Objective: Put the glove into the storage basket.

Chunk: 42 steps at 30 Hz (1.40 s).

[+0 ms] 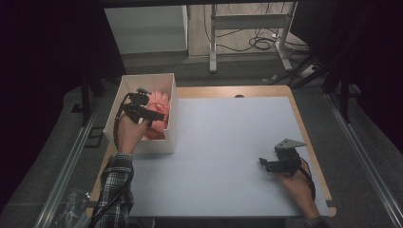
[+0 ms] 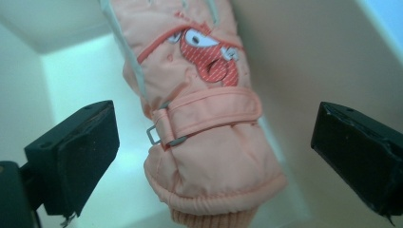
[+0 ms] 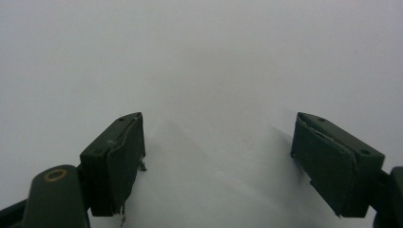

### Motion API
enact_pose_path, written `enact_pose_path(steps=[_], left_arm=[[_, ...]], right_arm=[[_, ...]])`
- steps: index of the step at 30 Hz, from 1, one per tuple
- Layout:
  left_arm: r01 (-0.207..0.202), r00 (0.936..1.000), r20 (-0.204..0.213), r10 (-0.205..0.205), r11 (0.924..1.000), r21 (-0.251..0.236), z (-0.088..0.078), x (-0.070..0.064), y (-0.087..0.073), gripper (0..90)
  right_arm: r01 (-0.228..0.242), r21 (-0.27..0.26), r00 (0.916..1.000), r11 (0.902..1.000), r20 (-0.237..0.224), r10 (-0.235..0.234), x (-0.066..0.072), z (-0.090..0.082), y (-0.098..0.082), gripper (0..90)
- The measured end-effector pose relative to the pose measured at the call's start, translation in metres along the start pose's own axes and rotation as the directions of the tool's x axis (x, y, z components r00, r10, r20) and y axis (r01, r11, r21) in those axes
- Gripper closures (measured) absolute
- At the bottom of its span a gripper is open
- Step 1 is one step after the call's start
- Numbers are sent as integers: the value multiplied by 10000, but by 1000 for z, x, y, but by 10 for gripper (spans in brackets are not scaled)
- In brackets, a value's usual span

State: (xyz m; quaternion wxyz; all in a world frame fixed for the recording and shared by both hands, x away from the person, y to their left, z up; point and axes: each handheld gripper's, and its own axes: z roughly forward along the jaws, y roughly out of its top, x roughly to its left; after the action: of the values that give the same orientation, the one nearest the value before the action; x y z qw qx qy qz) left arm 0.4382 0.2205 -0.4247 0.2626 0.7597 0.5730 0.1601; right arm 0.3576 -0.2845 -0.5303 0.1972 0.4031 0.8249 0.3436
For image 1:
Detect person's left hand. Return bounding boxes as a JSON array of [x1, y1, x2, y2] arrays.
[[116, 113, 150, 156]]

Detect white box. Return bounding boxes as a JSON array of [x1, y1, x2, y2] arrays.
[[103, 72, 179, 156]]

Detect grey metal desk frame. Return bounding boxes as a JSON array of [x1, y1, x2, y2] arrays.
[[208, 1, 299, 74]]

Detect orange glove with red print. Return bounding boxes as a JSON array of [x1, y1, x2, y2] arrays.
[[145, 90, 172, 131]]

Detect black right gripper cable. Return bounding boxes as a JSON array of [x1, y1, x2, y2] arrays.
[[298, 164, 317, 202]]

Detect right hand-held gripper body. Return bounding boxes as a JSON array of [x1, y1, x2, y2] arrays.
[[269, 138, 308, 178]]

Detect white cabinet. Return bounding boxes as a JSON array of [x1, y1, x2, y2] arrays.
[[104, 5, 189, 55]]

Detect aluminium floor rail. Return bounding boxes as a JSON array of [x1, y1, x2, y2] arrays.
[[325, 92, 403, 228], [33, 97, 103, 228]]

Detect black floor cables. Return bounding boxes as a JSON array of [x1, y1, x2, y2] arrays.
[[202, 2, 311, 54]]

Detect white power strip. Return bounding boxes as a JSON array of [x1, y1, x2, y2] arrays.
[[298, 64, 318, 79]]

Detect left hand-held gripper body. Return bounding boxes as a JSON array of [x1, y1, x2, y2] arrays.
[[122, 87, 152, 124]]

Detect pale blue table mat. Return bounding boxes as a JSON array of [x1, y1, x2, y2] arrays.
[[127, 96, 331, 219]]

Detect black metal stand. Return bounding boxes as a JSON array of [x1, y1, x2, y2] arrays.
[[79, 74, 93, 127]]

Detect clear plastic bag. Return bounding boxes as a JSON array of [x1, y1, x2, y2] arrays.
[[51, 188, 93, 228]]

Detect person's right hand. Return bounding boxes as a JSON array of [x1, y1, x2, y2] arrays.
[[275, 159, 321, 221]]

